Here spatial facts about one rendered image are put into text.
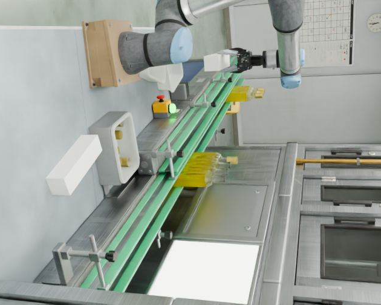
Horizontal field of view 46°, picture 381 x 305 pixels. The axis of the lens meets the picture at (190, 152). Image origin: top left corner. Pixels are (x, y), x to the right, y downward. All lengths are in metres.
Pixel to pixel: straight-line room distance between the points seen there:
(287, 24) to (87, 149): 0.72
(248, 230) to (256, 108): 6.30
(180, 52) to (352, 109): 6.49
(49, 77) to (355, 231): 1.20
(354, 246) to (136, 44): 1.04
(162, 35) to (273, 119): 6.49
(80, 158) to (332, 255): 0.91
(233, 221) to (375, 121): 6.38
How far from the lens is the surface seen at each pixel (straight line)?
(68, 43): 1.50
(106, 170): 1.61
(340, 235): 1.78
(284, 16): 1.43
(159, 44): 1.56
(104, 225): 1.51
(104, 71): 1.56
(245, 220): 1.77
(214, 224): 1.76
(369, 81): 7.78
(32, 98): 1.32
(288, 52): 1.59
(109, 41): 1.54
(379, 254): 1.70
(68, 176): 1.35
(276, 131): 8.04
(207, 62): 1.87
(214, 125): 2.49
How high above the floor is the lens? 1.51
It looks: 16 degrees down
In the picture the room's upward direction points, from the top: 90 degrees clockwise
